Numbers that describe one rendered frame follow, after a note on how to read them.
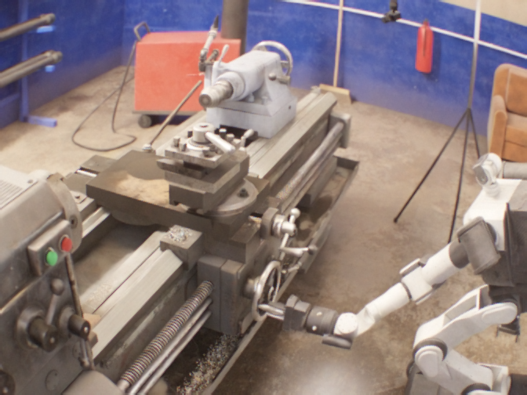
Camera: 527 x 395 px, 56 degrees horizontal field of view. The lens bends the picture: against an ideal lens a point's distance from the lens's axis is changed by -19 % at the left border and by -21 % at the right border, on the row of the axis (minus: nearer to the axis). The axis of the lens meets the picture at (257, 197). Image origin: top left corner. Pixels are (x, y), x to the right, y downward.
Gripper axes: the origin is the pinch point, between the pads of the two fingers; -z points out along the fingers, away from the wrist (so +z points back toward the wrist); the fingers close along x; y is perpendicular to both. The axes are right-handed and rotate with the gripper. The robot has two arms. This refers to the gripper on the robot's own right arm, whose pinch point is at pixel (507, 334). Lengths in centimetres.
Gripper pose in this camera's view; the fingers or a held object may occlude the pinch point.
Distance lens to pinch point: 240.6
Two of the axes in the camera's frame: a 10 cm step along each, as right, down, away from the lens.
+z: -1.8, -8.6, -4.7
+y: -6.6, 4.6, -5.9
